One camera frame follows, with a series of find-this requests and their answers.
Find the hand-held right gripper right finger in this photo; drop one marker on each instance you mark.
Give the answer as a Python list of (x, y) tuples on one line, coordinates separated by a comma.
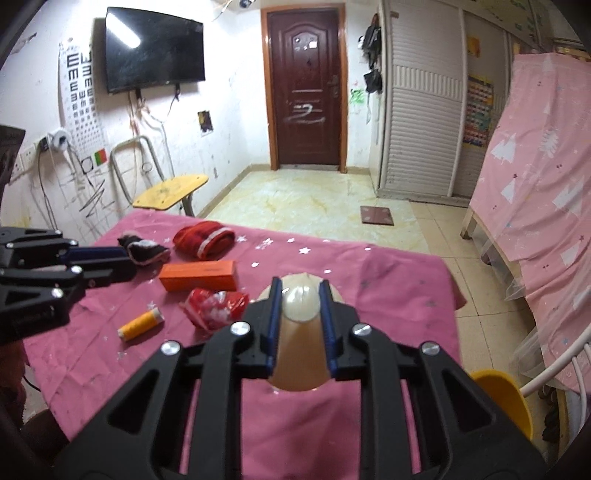
[(327, 323)]

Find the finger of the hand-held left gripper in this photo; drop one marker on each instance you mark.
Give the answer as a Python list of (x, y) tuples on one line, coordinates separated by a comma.
[(111, 272), (99, 253)]

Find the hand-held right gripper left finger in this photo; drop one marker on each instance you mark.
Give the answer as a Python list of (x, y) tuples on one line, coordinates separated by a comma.
[(274, 318)]

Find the cream scalp brush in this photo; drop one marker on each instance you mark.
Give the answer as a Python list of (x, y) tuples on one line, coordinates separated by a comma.
[(299, 304)]

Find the black and pink sock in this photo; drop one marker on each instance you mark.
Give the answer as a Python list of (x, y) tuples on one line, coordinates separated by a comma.
[(143, 249)]

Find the pink star tablecloth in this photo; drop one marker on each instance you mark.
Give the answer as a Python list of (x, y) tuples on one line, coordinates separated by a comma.
[(369, 286)]

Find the yellow thread spool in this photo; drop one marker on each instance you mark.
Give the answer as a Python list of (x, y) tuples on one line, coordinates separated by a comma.
[(138, 324)]

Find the red plastic wrapper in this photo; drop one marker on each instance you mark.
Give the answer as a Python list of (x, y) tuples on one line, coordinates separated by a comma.
[(214, 307)]

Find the long orange box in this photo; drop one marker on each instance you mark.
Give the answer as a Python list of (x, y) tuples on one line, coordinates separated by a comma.
[(198, 275)]

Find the red green flag sticker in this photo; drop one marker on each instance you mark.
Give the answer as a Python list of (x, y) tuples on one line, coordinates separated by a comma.
[(100, 158)]

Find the yellow seat folding chair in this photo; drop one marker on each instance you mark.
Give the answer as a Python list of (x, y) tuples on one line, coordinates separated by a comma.
[(171, 189)]

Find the red knitted cloth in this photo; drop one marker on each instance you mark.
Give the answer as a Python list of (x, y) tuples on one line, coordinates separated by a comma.
[(203, 240)]

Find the white round plug device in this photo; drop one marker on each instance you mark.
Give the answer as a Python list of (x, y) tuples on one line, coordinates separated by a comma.
[(60, 141)]

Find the dark red floor scale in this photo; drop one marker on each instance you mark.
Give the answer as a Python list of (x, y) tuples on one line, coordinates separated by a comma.
[(377, 215)]

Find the white eye chart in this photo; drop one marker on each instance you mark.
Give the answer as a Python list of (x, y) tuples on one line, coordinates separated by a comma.
[(78, 97)]

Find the yellow plastic basin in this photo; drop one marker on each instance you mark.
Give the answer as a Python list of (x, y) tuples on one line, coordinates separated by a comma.
[(503, 397)]

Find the white louvered wardrobe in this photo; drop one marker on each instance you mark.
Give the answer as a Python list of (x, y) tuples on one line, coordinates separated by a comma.
[(425, 115)]

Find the dark brown door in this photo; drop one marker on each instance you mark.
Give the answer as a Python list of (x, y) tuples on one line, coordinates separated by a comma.
[(305, 87)]

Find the small black hanging bag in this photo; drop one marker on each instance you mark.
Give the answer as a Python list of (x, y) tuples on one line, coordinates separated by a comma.
[(373, 81)]

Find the pink tree print curtain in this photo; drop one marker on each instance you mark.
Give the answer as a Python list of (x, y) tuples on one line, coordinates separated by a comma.
[(545, 184)]

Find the colourful grid poster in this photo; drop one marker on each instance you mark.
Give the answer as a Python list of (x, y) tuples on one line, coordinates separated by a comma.
[(479, 110)]

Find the large black hanging bag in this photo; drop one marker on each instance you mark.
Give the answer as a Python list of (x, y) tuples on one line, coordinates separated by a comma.
[(371, 39)]

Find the yellow wardrobe sticker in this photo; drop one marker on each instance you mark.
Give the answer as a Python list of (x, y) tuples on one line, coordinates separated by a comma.
[(473, 45)]

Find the white wall sockets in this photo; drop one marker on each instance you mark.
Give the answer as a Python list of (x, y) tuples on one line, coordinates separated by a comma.
[(27, 159)]

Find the dark wall picture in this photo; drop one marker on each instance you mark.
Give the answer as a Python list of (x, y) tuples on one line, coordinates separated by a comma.
[(205, 122)]

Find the wooden bed frame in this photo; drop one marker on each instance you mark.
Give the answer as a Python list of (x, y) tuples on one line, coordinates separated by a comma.
[(466, 221)]

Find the black wall television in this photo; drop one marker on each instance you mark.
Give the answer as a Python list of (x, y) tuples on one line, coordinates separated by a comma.
[(154, 53)]

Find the white metal tube frame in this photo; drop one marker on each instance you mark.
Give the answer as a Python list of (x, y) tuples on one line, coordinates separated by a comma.
[(554, 369)]

